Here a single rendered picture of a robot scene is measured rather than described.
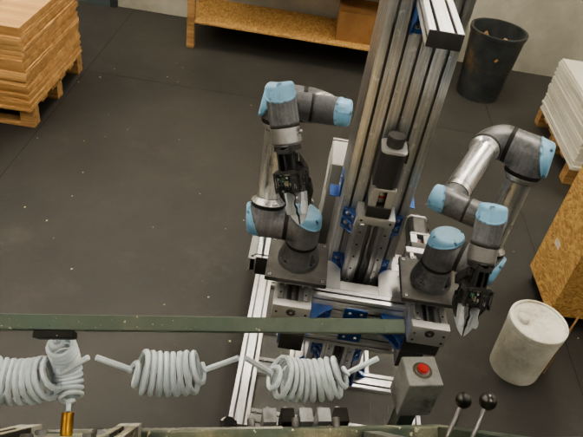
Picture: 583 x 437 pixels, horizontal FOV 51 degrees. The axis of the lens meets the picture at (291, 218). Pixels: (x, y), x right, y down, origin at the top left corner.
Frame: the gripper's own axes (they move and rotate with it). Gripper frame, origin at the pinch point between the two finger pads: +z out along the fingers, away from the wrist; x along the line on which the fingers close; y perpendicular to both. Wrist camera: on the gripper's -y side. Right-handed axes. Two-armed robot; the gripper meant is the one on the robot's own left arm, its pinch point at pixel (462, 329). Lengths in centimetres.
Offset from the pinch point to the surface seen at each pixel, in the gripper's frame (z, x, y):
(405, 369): 29.1, -4.6, -36.0
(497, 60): -117, 104, -414
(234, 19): -119, -140, -454
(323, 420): 50, -29, -31
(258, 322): -24, -52, 82
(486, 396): 0.0, -4.6, 40.2
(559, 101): -88, 153, -376
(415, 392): 35.0, -0.4, -32.7
